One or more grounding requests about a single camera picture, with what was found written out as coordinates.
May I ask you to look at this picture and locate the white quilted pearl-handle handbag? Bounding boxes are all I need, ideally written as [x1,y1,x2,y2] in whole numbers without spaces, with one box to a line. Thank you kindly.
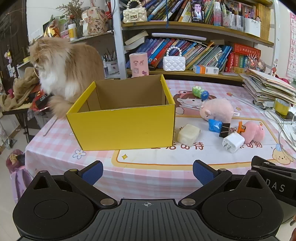
[162,46,186,72]

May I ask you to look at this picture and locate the smartphone with lit screen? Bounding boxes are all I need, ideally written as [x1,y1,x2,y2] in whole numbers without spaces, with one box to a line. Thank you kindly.
[191,0,205,23]

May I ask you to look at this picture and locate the yellow cardboard box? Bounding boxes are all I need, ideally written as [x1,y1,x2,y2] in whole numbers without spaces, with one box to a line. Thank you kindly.
[66,74,176,151]

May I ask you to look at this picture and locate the red black package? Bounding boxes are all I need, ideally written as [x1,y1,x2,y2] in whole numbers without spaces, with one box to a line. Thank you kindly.
[31,89,55,113]

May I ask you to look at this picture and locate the blue plastic packet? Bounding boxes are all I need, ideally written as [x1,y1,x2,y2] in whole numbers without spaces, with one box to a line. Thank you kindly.
[208,119,223,133]

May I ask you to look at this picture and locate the brown fuzzy cloth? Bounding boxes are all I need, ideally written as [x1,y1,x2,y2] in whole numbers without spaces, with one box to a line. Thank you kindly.
[0,67,41,110]

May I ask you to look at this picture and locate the small pink plush toy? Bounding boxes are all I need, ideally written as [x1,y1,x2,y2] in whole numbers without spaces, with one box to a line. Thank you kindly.
[237,120,265,144]

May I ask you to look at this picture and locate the white cables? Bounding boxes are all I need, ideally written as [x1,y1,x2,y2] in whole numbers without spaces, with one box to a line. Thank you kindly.
[264,107,296,149]

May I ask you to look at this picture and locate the white storage bin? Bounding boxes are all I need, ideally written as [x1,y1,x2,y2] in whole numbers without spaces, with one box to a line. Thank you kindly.
[244,17,261,37]

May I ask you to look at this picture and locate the wooden bookshelf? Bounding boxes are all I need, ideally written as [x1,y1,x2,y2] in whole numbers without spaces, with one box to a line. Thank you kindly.
[110,0,282,81]

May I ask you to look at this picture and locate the yellow tape roll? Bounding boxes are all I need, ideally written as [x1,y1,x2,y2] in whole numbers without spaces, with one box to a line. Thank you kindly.
[274,98,290,116]

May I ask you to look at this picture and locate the pink cartoon cylinder holder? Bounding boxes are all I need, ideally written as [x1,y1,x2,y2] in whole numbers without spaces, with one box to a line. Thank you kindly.
[129,52,149,77]

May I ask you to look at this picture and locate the white jar with yellow label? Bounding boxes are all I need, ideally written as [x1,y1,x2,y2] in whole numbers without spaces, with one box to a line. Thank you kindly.
[68,23,78,41]

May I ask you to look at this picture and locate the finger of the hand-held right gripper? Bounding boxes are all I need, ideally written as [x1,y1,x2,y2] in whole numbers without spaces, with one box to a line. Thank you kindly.
[252,165,296,179]
[251,156,296,172]

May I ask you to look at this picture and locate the beige rabbit plush decoration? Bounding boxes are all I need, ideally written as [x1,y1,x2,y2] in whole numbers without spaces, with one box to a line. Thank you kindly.
[80,6,109,37]

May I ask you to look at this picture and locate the long row of colourful books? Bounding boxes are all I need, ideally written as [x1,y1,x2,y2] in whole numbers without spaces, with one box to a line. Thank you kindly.
[135,37,262,73]

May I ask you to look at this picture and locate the dried flower bouquet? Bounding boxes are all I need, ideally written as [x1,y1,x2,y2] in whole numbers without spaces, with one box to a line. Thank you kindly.
[55,0,84,20]

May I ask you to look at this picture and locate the thin grey stick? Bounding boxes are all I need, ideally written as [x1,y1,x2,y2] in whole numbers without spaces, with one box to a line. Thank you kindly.
[43,116,58,137]

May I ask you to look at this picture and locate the white rolled tube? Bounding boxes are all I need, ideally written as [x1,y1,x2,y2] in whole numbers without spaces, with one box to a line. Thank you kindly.
[151,32,207,40]

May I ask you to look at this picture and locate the black side table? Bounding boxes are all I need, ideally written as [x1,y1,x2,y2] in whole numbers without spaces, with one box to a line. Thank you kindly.
[0,107,44,144]

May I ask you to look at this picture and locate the fluffy orange white cat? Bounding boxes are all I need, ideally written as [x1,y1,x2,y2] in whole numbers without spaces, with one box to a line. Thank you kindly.
[28,37,104,120]

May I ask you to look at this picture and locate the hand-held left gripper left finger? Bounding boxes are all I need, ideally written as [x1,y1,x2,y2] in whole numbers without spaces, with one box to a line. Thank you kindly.
[32,161,118,208]

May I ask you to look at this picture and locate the cream quilted pearl-handle handbag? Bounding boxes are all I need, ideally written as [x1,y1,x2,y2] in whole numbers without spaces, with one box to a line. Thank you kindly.
[122,0,147,24]

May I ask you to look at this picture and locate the cream soap block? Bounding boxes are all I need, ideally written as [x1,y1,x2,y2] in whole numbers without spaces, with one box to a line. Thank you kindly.
[177,124,201,147]

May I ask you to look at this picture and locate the green blue capsule toy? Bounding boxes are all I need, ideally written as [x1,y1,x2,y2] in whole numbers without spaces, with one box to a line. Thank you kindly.
[192,86,209,100]

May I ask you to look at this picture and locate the stack of papers and notebooks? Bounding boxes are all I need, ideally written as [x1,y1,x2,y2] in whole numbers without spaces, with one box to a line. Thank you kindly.
[239,68,296,107]

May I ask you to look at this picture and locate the white charger plug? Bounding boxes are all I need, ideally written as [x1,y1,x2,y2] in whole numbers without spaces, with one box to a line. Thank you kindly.
[222,132,245,153]

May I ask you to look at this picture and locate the black binder clip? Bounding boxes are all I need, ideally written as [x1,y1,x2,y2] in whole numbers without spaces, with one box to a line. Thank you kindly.
[218,123,237,138]

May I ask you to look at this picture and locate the pink printed tablecloth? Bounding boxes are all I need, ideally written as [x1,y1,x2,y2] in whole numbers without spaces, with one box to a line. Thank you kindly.
[24,79,296,204]

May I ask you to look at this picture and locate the white cup of pens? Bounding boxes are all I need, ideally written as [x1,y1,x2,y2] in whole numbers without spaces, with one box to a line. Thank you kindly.
[102,50,119,78]

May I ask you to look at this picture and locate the purple bag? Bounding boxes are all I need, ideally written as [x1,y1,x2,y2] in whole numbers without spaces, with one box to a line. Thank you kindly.
[6,149,34,204]

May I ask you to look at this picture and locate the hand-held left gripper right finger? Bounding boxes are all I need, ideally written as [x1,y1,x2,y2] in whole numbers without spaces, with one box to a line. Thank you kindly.
[178,159,266,208]

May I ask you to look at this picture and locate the orange white medicine box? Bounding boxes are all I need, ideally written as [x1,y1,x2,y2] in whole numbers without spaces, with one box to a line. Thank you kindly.
[193,65,219,75]

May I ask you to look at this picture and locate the pastel rainbow bottle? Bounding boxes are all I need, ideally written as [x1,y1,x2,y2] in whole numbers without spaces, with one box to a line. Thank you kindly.
[213,2,222,26]

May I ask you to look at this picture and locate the white pen holders with markers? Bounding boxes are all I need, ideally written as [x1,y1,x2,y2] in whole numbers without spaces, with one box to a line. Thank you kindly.
[221,6,244,32]

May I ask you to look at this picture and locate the large pink plush pig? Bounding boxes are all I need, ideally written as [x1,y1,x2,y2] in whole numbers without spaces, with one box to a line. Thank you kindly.
[199,98,234,123]

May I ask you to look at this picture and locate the alphabet wall poster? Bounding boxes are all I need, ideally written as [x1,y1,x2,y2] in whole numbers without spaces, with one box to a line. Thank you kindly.
[286,11,296,78]

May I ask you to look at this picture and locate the red gold gift bag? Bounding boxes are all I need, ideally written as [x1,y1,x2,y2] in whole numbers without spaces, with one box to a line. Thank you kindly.
[44,21,61,39]

